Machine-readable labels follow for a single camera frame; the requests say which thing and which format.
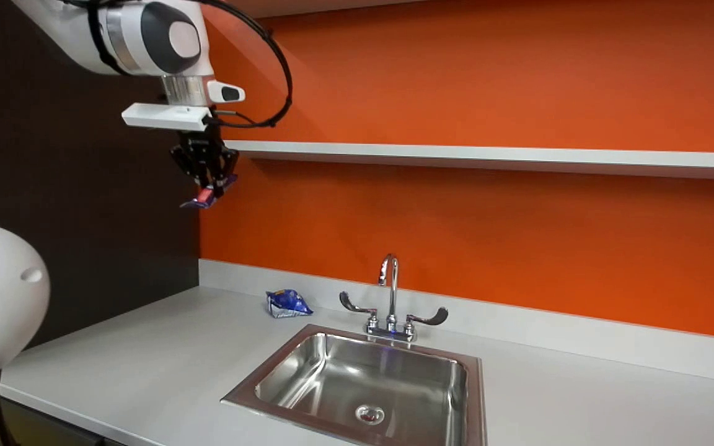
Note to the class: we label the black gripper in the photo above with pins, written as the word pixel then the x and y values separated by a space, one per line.
pixel 200 153

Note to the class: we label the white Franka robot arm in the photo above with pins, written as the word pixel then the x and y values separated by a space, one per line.
pixel 125 34

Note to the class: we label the blue crumpled cloth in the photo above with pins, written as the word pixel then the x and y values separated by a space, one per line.
pixel 288 302

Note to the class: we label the stainless steel sink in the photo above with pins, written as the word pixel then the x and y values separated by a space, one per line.
pixel 323 379

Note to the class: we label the round sink drain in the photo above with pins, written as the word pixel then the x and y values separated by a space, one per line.
pixel 369 415

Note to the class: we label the white wall shelf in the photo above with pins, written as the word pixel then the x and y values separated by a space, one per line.
pixel 495 154

